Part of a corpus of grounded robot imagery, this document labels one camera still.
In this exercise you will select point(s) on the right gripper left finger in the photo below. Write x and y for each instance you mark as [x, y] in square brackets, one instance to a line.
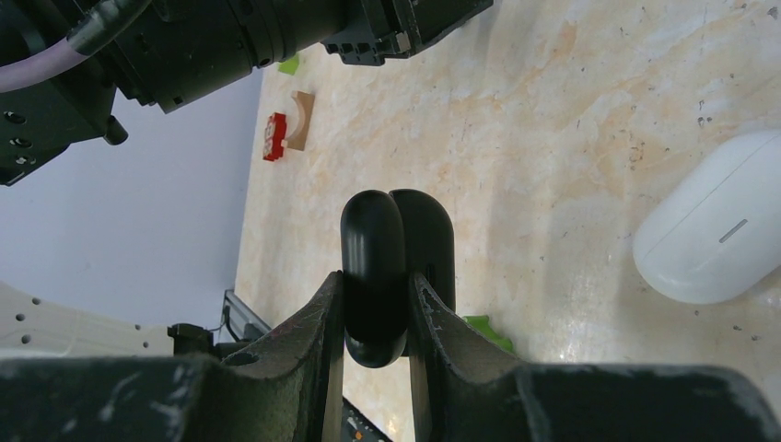
[67, 375]

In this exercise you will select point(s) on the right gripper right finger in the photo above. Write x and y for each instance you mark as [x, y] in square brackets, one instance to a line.
[466, 388]

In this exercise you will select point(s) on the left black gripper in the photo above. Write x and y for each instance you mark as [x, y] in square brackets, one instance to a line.
[398, 29]

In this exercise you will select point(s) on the green owl number block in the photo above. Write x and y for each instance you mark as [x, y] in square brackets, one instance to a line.
[482, 324]

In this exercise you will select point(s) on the small green cube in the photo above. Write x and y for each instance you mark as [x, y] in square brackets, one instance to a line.
[289, 66]

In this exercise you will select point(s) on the white earbud charging case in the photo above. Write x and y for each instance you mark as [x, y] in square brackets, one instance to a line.
[718, 233]

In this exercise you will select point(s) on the black earbud charging case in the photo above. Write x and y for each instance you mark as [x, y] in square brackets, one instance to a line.
[385, 238]

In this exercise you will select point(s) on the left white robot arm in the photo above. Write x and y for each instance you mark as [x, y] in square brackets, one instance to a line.
[63, 62]

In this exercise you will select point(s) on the wooden arch block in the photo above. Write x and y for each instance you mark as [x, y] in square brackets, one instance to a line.
[297, 139]

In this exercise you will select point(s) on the orange red animal block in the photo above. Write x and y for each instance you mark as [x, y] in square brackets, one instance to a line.
[274, 134]

